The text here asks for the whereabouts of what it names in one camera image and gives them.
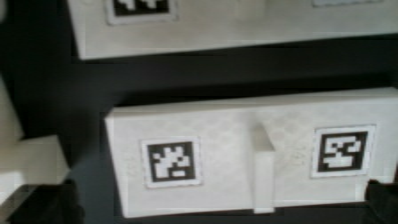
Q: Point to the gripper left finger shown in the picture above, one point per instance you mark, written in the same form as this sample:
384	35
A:
52	206

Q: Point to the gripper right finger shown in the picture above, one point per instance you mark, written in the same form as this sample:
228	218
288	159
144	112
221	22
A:
380	203

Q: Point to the white cabinet body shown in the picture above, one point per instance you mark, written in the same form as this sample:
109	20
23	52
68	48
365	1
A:
32	162

